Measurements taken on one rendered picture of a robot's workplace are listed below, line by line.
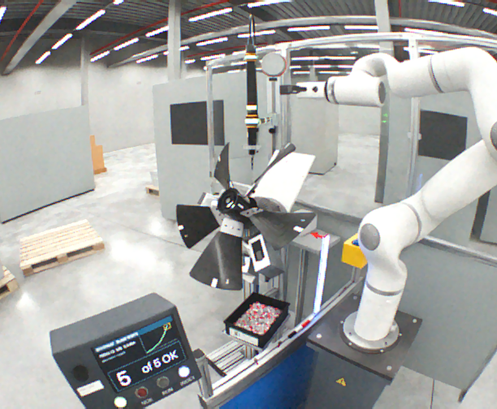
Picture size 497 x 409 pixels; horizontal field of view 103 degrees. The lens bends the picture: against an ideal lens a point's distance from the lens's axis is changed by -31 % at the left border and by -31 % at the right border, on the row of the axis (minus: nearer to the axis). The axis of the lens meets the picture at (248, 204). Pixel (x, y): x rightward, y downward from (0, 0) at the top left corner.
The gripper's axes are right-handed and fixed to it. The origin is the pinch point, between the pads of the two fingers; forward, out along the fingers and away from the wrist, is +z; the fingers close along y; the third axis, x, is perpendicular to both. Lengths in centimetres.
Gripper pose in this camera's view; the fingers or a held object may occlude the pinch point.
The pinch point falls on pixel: (291, 90)
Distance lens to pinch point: 95.1
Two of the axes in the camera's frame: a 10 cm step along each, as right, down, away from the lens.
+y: 7.3, -2.4, 6.4
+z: -6.9, -2.3, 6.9
